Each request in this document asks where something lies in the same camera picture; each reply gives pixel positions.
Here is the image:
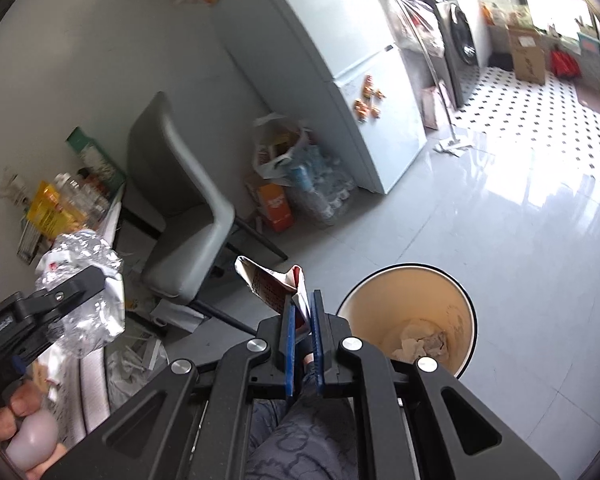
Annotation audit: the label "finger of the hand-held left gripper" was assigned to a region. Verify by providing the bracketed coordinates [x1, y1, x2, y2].
[10, 265, 108, 322]

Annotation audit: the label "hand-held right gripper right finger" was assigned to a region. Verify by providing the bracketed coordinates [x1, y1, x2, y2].
[310, 289, 561, 480]

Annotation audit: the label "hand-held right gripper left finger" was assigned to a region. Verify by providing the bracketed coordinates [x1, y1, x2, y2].
[42, 302, 298, 480]

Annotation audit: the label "silver foil bag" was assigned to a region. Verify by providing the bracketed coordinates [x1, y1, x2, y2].
[35, 229, 127, 358]

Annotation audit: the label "cream round trash bin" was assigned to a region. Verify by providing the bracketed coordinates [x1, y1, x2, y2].
[337, 262, 478, 381]

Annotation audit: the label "red white printed paper packet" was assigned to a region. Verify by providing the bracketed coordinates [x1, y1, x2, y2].
[235, 255, 312, 333]

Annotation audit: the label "white tissue paper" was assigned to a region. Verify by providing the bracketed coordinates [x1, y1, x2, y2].
[391, 324, 451, 361]

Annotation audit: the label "person's left hand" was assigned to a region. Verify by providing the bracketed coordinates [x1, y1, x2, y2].
[0, 380, 45, 443]

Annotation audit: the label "yellow snack bag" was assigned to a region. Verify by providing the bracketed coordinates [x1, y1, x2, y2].
[24, 181, 81, 241]

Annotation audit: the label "clear plastic bottle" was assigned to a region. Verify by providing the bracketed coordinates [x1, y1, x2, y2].
[55, 174, 93, 226]

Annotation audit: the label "pale pink round object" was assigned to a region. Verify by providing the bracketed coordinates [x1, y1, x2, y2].
[6, 407, 61, 472]

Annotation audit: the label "white plastic bag on floor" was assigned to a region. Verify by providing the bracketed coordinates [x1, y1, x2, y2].
[105, 335, 171, 411]

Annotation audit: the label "white papers on floor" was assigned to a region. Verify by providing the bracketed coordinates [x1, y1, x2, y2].
[150, 300, 208, 333]

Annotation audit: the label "green carton box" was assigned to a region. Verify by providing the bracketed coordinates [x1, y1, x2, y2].
[65, 127, 127, 191]

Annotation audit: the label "orange carton box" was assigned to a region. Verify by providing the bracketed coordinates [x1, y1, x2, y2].
[256, 182, 297, 234]

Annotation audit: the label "grey chair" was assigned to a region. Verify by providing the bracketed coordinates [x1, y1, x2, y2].
[126, 91, 289, 336]

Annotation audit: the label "clear bag of plastic bottles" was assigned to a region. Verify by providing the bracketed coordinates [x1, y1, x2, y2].
[285, 145, 359, 227]

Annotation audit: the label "white plastic bag with rubbish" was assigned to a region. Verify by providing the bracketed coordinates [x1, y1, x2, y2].
[252, 112, 313, 181]

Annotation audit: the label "cluster of orange fridge magnets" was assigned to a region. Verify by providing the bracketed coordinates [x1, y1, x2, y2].
[354, 74, 387, 122]

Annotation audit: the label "pink white box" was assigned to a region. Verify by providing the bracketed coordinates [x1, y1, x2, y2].
[421, 85, 453, 131]

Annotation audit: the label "white mop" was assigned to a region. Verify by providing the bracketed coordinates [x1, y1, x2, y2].
[415, 35, 473, 157]

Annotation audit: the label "white refrigerator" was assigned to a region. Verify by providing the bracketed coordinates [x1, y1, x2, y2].
[160, 0, 428, 196]

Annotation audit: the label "washing machine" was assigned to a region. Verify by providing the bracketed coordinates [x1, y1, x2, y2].
[415, 0, 481, 108]

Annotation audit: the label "large cardboard box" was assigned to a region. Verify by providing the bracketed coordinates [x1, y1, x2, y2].
[507, 27, 548, 86]

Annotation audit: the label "red bag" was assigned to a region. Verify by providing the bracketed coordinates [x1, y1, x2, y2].
[550, 50, 581, 78]

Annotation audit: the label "teal white box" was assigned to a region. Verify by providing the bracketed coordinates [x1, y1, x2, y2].
[576, 30, 600, 57]

